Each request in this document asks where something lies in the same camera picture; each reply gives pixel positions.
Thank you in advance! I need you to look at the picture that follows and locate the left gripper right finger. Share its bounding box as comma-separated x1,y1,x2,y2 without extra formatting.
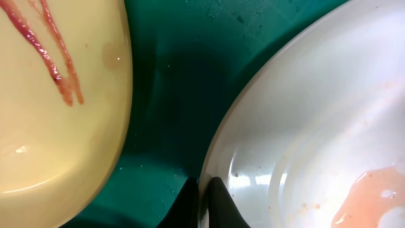
208,177,250,228

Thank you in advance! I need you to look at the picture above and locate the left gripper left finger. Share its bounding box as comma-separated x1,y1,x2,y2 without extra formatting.
164,177,198,228

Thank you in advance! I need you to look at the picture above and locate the white plate with sauce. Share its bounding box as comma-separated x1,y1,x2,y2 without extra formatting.
199,0,404,227

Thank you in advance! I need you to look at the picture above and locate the yellow plate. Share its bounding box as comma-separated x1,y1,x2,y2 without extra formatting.
1,0,133,227

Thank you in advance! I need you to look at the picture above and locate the teal plastic tray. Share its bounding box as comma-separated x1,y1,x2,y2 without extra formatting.
67,0,342,227

